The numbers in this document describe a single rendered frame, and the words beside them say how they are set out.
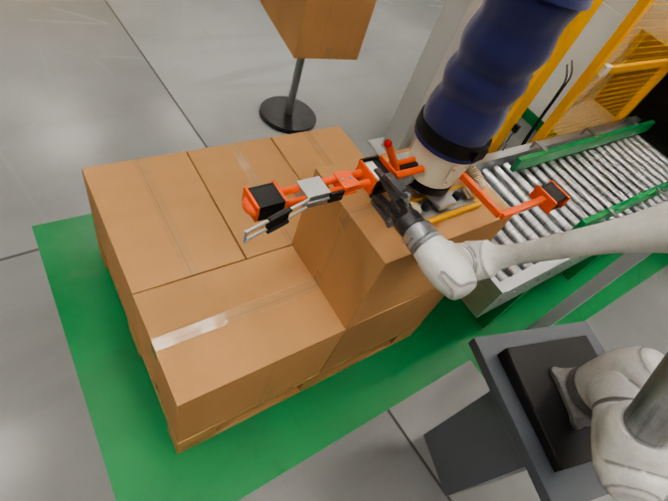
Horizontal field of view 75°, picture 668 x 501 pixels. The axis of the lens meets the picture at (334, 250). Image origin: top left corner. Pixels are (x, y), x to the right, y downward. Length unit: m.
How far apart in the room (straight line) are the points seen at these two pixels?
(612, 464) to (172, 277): 1.34
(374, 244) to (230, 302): 0.55
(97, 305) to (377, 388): 1.29
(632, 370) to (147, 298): 1.40
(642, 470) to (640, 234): 0.56
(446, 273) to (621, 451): 0.56
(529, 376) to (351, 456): 0.86
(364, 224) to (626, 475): 0.88
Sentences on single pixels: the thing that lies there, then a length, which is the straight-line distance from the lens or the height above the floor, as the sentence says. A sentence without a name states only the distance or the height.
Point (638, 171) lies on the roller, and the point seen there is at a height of 0.55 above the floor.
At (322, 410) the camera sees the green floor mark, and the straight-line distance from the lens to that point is 2.02.
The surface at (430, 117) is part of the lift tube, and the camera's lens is 1.29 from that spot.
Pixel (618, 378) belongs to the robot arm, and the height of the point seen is 1.00.
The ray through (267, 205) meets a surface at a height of 1.11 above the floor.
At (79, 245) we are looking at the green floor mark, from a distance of 2.38.
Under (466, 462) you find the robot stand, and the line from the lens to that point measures 1.93.
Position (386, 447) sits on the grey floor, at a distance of 2.07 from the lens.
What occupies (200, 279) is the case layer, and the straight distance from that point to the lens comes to 1.57.
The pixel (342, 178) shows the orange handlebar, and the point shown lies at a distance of 1.18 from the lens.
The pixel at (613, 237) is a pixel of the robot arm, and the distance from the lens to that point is 1.01.
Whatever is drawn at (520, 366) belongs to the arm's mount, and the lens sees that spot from 1.48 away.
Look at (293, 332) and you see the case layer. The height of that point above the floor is 0.54.
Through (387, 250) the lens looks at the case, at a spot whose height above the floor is 0.94.
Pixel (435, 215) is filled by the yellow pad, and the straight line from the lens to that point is 1.42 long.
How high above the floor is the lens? 1.86
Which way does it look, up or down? 49 degrees down
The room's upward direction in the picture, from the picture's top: 24 degrees clockwise
